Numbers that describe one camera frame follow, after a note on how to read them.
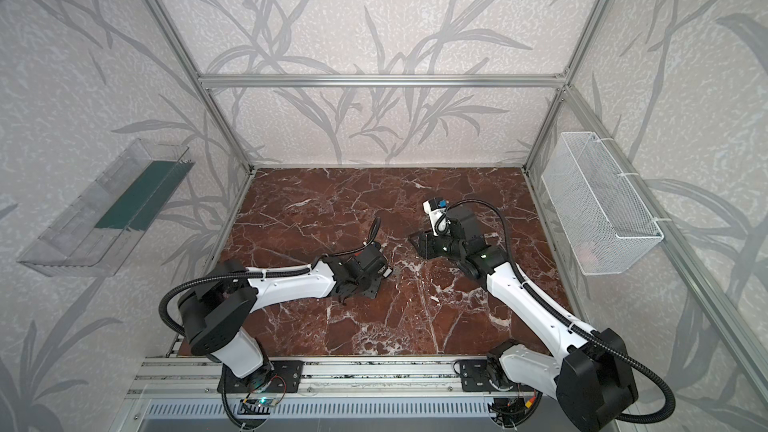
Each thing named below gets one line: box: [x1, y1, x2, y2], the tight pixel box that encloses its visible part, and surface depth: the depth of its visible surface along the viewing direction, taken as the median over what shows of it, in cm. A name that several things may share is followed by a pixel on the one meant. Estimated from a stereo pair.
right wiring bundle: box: [488, 392, 540, 427], surface depth 71 cm
